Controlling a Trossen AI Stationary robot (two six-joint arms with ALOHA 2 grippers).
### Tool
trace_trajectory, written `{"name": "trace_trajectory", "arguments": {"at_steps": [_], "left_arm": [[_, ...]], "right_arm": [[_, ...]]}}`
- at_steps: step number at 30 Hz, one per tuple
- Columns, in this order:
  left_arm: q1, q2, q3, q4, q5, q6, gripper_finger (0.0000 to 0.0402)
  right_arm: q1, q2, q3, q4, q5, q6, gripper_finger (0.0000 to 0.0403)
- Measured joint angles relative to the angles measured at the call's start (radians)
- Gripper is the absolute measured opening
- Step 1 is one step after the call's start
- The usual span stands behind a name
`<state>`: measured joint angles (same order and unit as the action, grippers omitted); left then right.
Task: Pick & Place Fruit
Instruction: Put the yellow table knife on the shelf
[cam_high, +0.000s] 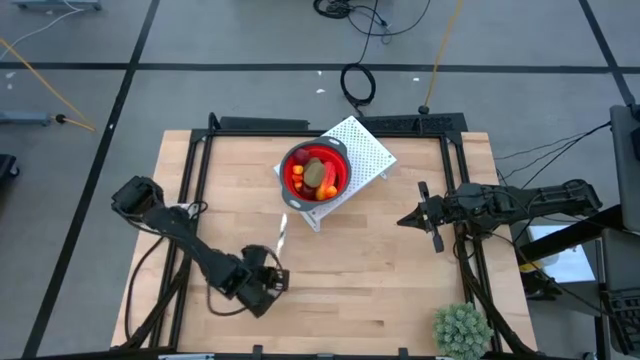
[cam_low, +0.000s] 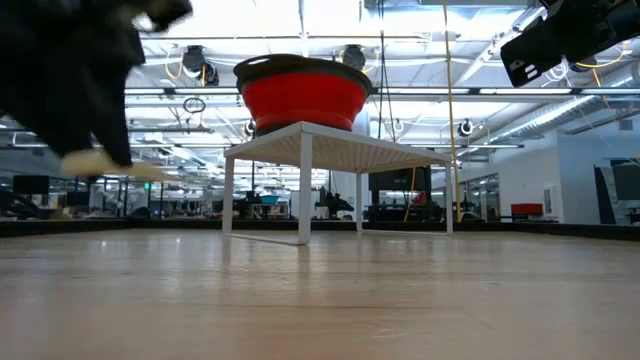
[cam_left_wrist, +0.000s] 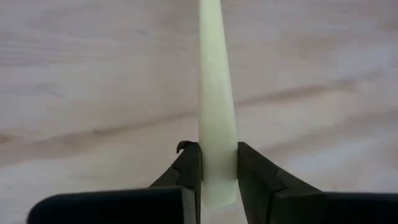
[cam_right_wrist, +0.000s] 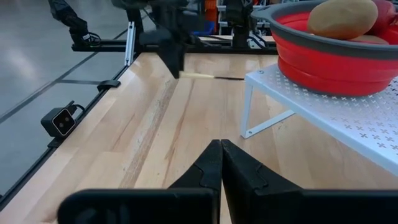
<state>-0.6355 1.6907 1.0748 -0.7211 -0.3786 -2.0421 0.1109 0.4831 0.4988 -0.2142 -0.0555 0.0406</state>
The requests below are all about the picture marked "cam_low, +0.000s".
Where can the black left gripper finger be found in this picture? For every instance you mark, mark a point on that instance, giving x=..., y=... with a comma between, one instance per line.
x=112, y=115
x=60, y=130

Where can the small pale yellow piece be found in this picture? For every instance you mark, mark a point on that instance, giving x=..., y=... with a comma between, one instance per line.
x=90, y=164

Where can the red collapsible bowl grey rim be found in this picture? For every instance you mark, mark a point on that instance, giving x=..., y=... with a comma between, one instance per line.
x=305, y=100

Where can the black monitor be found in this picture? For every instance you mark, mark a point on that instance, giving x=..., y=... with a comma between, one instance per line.
x=31, y=186

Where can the red box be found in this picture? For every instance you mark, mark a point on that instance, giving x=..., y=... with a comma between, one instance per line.
x=526, y=209

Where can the white perforated metal shelf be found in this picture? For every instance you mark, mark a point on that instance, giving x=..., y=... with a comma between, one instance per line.
x=340, y=150

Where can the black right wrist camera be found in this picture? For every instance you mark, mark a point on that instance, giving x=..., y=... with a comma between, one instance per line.
x=532, y=52

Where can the black wall panel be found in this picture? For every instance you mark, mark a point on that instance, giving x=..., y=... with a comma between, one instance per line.
x=627, y=182

